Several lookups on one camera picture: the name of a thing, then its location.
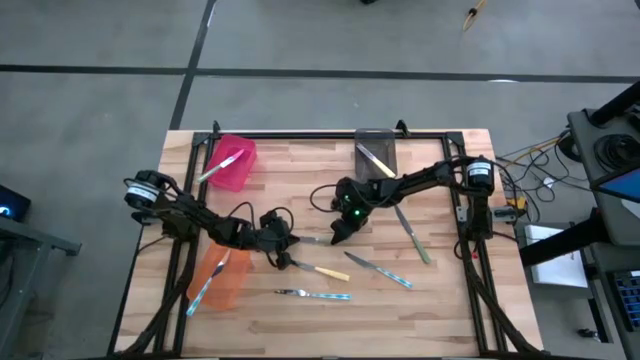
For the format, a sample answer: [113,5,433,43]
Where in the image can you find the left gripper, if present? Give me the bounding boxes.
[234,209,301,272]

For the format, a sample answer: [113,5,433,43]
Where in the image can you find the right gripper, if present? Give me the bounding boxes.
[329,175,389,246]

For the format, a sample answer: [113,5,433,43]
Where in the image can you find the cream handled knife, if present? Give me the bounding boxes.
[291,259,351,283]
[356,142,398,180]

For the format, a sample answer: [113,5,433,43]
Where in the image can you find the blue white patterned knife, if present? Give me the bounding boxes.
[343,251,415,290]
[185,248,232,318]

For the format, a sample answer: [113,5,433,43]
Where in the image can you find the blue white patterned fork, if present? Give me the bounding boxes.
[273,288,353,302]

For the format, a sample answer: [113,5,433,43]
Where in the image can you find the orange plastic bin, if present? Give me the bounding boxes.
[185,242,253,312]

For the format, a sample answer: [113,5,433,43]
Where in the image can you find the pink-red plastic bin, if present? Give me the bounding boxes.
[202,133,259,194]

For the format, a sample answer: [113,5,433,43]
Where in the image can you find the grey translucent plastic bin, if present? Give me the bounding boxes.
[353,128,399,184]

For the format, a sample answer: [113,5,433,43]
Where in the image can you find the black slanted beam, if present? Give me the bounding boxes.
[588,82,640,127]
[518,207,604,269]

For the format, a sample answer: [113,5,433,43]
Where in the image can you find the white box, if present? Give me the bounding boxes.
[523,223,590,290]

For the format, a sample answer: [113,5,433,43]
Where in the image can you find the grey metal cart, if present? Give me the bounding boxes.
[0,214,82,359]

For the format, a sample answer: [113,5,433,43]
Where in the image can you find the grey desk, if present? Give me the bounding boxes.
[567,107,640,246]

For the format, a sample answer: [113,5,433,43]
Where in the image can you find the black device with blue light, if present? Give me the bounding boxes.
[0,183,32,224]

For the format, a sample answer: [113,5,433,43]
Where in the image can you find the blue panel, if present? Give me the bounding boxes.
[598,168,640,205]

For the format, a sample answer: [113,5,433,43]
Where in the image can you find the blue keyed device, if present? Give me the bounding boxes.
[610,269,640,332]

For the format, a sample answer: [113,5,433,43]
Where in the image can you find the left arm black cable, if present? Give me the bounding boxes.
[227,201,296,236]

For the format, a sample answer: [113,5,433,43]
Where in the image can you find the black aluminium table frame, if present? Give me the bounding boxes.
[107,130,546,359]

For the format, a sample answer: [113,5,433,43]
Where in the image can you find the black floor cables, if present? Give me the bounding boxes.
[497,142,596,204]

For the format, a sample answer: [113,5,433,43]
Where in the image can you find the yellow cable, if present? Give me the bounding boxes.
[497,133,569,174]

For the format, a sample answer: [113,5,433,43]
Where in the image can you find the black cable coil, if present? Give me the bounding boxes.
[593,133,640,174]

